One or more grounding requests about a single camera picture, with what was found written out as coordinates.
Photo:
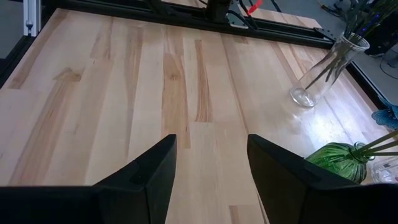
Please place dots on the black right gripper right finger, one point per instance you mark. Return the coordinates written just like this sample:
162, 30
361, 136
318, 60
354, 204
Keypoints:
280, 186

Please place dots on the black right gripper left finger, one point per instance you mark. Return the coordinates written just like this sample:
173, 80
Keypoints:
149, 186

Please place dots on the blue artificial flower bunch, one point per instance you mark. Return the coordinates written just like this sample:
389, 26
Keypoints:
387, 116

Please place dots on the pink artificial flower bunch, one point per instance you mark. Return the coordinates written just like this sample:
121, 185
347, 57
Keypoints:
353, 18

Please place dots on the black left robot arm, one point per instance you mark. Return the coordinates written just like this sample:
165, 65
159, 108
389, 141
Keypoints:
217, 9

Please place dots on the green ribbed glass vase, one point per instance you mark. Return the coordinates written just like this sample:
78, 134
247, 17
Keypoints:
339, 161

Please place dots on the tall clear glass vase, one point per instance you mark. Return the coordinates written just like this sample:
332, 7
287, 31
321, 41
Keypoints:
323, 77

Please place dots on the small clear glass jar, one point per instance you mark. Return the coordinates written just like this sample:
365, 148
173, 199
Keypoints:
387, 171

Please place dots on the red zip tie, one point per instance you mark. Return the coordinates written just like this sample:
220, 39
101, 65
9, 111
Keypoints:
255, 6

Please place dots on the black aluminium frame rail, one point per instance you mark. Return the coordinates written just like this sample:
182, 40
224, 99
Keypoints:
367, 84
186, 21
18, 59

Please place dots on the silver aluminium post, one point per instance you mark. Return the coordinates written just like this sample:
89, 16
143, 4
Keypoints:
31, 12

